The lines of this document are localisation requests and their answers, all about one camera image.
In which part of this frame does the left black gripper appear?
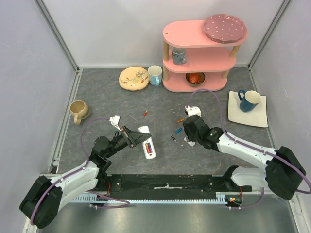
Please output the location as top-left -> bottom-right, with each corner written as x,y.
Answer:
105,125 -> 151,158

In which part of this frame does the red yellow battery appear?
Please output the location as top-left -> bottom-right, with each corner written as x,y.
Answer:
145,143 -> 150,153

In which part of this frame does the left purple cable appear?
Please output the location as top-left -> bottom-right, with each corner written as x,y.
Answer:
30,117 -> 130,226

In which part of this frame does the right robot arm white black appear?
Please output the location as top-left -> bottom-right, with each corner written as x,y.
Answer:
183,115 -> 306,200

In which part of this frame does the grey mug on shelf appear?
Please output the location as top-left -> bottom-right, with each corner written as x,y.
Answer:
172,47 -> 187,65

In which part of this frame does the beige ceramic mug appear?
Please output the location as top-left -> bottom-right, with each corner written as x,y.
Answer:
69,100 -> 90,125

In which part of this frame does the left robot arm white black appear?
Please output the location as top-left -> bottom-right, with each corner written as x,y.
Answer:
19,127 -> 151,229

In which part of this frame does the white battery cover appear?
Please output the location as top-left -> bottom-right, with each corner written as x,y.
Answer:
184,137 -> 195,147

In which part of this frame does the purple cable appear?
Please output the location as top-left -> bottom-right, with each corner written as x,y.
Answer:
188,88 -> 311,210
30,117 -> 130,226

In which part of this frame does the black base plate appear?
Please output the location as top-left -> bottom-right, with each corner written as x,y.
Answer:
91,174 -> 252,199

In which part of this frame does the pink three-tier shelf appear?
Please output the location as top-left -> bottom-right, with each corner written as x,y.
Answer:
162,20 -> 248,92

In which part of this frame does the white remote control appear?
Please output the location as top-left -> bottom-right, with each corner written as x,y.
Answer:
138,126 -> 156,160

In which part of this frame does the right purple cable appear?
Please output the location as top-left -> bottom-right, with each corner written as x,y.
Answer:
188,88 -> 311,210

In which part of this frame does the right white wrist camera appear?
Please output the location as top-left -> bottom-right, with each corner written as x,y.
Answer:
185,105 -> 202,117

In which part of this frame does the dark blue mug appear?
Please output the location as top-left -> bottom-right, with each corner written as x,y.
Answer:
238,90 -> 261,112

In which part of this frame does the white square plate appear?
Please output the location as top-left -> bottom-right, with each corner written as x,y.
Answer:
228,90 -> 268,128

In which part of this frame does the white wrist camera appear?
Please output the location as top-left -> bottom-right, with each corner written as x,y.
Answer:
185,105 -> 202,117
109,115 -> 121,131

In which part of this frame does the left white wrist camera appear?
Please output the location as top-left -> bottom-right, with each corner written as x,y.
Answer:
109,115 -> 121,131

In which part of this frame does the patterned dark bowl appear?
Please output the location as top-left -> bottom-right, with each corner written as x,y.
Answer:
186,72 -> 205,87

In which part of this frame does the light blue mug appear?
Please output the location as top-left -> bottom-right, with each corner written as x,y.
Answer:
148,65 -> 162,86

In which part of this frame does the yellow floral plate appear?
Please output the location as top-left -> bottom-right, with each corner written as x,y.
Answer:
119,67 -> 149,91

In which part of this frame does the pink polka dot plate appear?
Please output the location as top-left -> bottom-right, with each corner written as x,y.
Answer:
203,14 -> 247,44

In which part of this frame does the orange cup in bowl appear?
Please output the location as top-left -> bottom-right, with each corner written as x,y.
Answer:
188,73 -> 204,84

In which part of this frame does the purple battery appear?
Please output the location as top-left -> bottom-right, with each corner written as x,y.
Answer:
148,143 -> 153,153

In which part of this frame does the white slotted cable duct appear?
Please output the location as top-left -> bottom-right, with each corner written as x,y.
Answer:
71,193 -> 242,205

